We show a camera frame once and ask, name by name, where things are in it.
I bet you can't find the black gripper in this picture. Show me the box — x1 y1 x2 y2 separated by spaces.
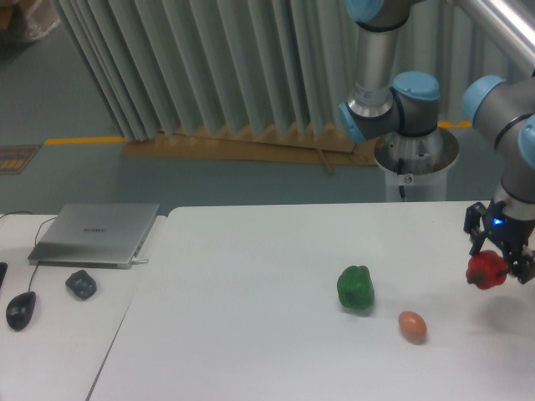
463 199 534 284

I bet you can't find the red bell pepper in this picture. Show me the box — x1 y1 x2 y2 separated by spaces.
466 251 508 290

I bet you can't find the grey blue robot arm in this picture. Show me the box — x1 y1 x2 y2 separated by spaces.
339 1 534 283

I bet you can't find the green bell pepper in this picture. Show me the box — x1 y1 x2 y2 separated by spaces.
336 266 375 312

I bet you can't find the brown egg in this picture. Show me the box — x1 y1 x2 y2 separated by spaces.
398 311 427 343

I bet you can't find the flat brown cardboard sheet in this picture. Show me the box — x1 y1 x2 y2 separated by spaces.
122 123 377 175

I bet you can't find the pale green pleated curtain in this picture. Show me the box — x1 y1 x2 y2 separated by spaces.
56 0 535 141

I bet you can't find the silver closed laptop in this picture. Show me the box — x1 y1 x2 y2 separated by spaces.
28 203 160 268

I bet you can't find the small black gadget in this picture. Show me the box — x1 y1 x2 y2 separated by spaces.
65 270 98 301

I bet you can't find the black computer mouse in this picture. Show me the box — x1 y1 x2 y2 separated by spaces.
6 291 37 332

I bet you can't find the black keyboard edge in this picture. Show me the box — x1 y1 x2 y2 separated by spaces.
0 262 8 288

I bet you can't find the clear plastic bag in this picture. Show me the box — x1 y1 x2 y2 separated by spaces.
1 0 60 45

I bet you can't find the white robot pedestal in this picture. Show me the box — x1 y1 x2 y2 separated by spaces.
374 128 459 202

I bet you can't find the black mouse cable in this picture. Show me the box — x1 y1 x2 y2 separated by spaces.
0 211 58 295

